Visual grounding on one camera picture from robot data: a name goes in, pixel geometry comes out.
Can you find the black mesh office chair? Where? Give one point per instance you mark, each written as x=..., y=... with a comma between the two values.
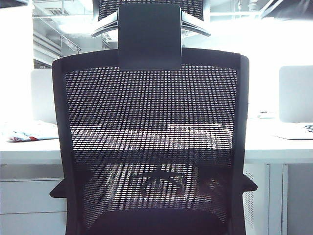
x=151, y=110

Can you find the black star chair base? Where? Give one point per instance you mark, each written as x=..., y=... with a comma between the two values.
x=160, y=182

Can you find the small white desk item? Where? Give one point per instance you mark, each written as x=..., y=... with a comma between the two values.
x=266, y=115

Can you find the white perforated side cabinet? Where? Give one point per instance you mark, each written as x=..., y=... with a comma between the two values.
x=256, y=195

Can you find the white red printed bag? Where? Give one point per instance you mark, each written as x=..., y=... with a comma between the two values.
x=27, y=133

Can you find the thin white desk mat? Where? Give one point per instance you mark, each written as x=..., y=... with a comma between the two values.
x=291, y=135

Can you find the white drawer cabinet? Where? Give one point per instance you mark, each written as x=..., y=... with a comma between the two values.
x=29, y=203

